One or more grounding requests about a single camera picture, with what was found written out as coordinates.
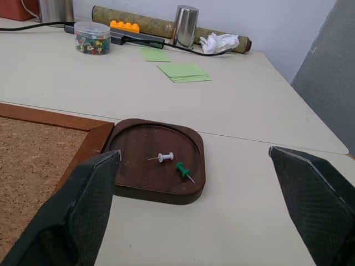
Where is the grey panel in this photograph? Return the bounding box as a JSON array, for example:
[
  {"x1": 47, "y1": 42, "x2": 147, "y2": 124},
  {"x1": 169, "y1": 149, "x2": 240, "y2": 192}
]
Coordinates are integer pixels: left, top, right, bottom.
[{"x1": 291, "y1": 0, "x2": 355, "y2": 156}]

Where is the stack of green sticky notes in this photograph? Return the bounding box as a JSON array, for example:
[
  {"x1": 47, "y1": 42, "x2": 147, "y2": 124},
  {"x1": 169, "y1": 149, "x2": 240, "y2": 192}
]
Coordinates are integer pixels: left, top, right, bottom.
[{"x1": 156, "y1": 63, "x2": 212, "y2": 84}]

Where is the orange toy brick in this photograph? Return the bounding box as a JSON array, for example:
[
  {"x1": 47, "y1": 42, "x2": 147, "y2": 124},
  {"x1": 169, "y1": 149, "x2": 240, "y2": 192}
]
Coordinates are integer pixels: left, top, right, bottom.
[{"x1": 109, "y1": 21, "x2": 140, "y2": 34}]

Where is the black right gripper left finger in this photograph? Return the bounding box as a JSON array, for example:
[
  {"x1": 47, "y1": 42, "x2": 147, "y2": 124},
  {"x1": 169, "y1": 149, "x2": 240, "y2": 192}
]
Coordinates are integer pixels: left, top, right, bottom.
[{"x1": 0, "y1": 150, "x2": 122, "y2": 266}]

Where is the clear jar of push pins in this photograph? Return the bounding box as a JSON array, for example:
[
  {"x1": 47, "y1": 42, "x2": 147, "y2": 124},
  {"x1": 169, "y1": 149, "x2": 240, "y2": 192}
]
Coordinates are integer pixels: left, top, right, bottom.
[{"x1": 73, "y1": 21, "x2": 111, "y2": 55}]

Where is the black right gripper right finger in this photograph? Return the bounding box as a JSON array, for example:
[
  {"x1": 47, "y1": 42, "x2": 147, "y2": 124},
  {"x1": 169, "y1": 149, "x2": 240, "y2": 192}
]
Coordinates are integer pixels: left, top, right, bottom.
[{"x1": 268, "y1": 146, "x2": 355, "y2": 266}]

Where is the single green sticky note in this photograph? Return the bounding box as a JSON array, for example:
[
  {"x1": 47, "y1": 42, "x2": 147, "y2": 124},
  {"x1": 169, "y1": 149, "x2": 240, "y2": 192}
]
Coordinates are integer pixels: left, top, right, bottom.
[{"x1": 138, "y1": 46, "x2": 172, "y2": 63}]

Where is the red box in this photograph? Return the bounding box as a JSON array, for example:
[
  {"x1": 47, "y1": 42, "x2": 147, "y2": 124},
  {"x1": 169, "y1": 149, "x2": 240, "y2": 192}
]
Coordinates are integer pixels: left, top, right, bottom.
[{"x1": 0, "y1": 0, "x2": 38, "y2": 21}]

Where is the white push pin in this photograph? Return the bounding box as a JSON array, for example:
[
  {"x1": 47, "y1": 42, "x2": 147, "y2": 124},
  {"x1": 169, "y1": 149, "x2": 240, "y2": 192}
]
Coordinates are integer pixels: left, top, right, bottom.
[{"x1": 147, "y1": 152, "x2": 175, "y2": 164}]

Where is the black cable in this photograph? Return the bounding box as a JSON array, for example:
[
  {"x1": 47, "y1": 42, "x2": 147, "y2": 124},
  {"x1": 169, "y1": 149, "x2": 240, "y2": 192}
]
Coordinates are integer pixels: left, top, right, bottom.
[{"x1": 0, "y1": 21, "x2": 75, "y2": 32}]

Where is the crumpled white tissue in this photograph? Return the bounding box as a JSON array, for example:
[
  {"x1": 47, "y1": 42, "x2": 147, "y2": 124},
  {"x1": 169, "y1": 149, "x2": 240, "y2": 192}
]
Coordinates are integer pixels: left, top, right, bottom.
[{"x1": 199, "y1": 32, "x2": 240, "y2": 54}]

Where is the black power strip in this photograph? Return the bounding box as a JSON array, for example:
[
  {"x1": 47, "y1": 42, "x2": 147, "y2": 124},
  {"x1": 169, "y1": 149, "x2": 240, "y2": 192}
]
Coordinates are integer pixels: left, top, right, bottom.
[{"x1": 64, "y1": 23, "x2": 165, "y2": 49}]

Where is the silver metal container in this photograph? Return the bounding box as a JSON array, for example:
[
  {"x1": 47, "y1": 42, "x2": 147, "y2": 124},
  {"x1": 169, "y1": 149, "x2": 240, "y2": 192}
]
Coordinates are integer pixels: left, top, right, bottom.
[{"x1": 38, "y1": 0, "x2": 74, "y2": 23}]

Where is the wood-framed cork board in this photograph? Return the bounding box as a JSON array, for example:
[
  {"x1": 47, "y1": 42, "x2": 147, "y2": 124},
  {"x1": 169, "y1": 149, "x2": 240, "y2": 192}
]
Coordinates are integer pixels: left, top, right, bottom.
[{"x1": 0, "y1": 103, "x2": 115, "y2": 249}]

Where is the rolled patterned scroll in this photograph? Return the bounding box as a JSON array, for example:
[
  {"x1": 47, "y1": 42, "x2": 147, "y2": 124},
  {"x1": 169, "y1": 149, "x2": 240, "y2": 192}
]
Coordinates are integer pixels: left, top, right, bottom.
[{"x1": 92, "y1": 5, "x2": 252, "y2": 54}]

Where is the green push pin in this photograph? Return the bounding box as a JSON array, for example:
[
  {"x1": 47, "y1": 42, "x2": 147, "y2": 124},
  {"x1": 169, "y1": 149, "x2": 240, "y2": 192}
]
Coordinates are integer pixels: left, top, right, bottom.
[{"x1": 175, "y1": 162, "x2": 196, "y2": 184}]

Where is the dark wooden tray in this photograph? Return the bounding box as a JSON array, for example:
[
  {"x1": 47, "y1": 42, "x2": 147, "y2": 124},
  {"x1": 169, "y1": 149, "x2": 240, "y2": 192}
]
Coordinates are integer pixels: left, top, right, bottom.
[{"x1": 103, "y1": 118, "x2": 206, "y2": 206}]

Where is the stainless steel cup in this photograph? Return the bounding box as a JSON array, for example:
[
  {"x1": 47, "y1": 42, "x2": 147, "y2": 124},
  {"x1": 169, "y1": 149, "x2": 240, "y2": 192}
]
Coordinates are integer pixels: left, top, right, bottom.
[{"x1": 169, "y1": 4, "x2": 200, "y2": 50}]

